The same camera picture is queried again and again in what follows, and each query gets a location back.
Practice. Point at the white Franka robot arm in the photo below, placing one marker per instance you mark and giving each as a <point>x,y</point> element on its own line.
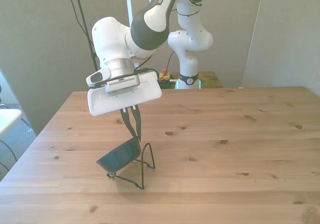
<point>110,39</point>

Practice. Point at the white side table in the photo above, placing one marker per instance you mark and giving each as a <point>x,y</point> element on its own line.
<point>7,119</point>

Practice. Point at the black tripod stand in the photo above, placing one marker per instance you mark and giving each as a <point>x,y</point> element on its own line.
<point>86,31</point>

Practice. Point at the blue bowl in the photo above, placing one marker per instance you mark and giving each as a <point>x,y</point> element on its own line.
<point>117,156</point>

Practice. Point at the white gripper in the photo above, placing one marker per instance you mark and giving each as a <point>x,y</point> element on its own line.
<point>130,100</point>

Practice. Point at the yellow emergency stop button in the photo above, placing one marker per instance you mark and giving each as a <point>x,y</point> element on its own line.
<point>165,75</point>

